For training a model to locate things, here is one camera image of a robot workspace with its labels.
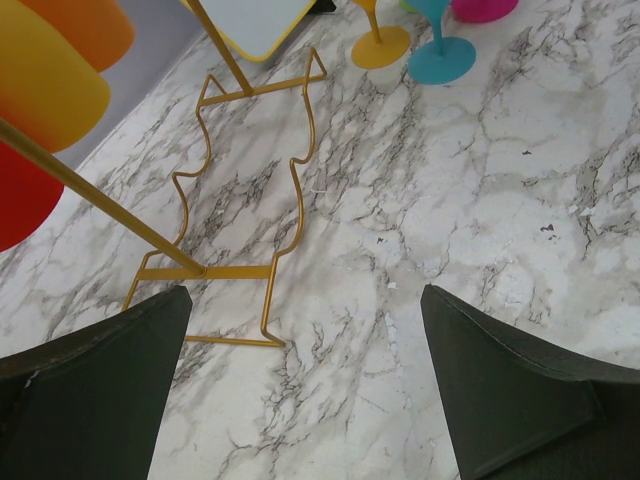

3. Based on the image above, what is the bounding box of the orange wine glass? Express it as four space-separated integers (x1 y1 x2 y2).
23 0 136 72

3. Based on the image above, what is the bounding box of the teal wine glass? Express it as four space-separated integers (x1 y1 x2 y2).
408 0 476 85

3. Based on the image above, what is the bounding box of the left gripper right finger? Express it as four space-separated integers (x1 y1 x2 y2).
421 284 639 479

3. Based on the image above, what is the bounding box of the red wine glass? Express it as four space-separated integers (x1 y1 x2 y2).
0 142 64 251

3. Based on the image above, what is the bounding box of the green wine glass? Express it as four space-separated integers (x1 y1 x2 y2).
399 0 416 13

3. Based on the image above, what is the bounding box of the gold wire glass rack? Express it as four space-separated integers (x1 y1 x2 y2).
0 0 329 349

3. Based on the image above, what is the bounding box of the amber wine glass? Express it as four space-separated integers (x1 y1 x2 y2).
1 0 110 153

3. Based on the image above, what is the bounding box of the small whiteboard with writing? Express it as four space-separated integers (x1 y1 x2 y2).
197 0 336 62

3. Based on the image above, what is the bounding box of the magenta wine glass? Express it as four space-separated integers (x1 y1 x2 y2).
451 0 519 24

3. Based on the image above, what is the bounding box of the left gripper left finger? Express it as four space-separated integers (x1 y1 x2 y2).
1 286 192 479

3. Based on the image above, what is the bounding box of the yellow wine glass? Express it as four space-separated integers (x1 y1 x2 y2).
351 0 410 69

